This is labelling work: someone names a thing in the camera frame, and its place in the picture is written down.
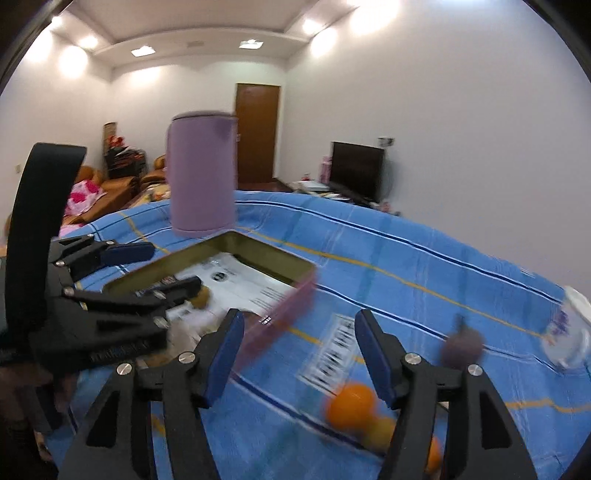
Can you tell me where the black television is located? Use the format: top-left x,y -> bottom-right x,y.
329,141 -> 386,204

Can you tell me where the wooden door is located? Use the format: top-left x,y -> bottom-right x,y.
235,83 -> 281,185

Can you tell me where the orange kumquat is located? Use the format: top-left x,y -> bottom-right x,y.
422,436 -> 444,476

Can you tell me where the white printed mug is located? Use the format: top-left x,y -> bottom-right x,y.
542,285 -> 591,370

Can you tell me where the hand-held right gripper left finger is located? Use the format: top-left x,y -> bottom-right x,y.
58,309 -> 245,480

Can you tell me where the printed white paper liner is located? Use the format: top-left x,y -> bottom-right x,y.
134,251 -> 296,352

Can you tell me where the white cloth label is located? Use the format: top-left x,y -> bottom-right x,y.
300,314 -> 370,398

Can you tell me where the pink rectangular tin box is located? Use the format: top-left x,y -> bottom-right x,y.
102,230 -> 320,370

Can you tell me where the round purple beetroot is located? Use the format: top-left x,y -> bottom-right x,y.
438,314 -> 485,370

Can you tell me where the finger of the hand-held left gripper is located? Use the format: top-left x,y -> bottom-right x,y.
50,233 -> 156,281
64,276 -> 204,325

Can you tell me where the low tv cabinet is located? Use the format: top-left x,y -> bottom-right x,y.
291,179 -> 402,215

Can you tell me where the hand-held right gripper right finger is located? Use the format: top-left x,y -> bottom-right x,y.
355,309 -> 539,480

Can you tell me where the round orange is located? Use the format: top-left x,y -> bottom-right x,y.
325,383 -> 377,435

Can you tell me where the brown leather sofa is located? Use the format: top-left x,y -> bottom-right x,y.
74,164 -> 139,222
139,154 -> 172,199

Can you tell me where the blue plaid tablecloth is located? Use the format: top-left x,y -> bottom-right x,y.
46,189 -> 591,480

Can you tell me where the pink floral blanket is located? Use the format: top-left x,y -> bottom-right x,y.
62,179 -> 108,227

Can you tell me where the dark cluttered shelf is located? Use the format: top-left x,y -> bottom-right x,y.
102,121 -> 148,182

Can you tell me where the lilac cylindrical container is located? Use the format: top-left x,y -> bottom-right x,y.
165,110 -> 240,238

